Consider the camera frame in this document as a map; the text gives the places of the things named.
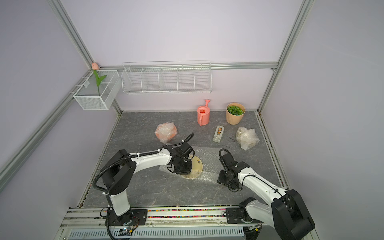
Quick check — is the bubble wrap sheet pile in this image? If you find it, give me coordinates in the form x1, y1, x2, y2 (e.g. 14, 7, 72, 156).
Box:
159, 147, 224, 183

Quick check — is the pink watering can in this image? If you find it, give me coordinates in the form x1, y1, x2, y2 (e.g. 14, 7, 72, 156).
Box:
197, 99, 211, 126

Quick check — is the cream beige plate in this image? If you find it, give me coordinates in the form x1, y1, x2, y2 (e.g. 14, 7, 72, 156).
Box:
180, 156, 203, 179

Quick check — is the pink artificial tulip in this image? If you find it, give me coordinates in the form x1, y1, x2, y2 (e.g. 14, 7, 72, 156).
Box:
92, 63, 107, 97

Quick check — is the small white wire basket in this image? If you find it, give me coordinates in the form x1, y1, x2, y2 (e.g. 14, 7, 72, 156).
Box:
74, 70, 122, 111

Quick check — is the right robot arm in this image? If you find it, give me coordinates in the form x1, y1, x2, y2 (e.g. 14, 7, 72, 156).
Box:
217, 149, 316, 240

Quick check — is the long white wire basket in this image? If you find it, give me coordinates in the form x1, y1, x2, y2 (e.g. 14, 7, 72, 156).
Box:
121, 61, 213, 94

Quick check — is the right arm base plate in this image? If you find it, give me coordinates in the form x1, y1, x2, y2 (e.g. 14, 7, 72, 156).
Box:
223, 208, 255, 224

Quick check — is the potted green plant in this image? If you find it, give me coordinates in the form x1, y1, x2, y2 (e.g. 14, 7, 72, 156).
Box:
226, 103, 246, 125

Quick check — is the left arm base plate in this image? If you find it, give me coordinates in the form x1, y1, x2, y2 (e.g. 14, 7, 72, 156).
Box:
105, 209, 148, 226

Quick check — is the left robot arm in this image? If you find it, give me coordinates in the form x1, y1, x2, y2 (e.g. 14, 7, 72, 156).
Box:
92, 142, 195, 217

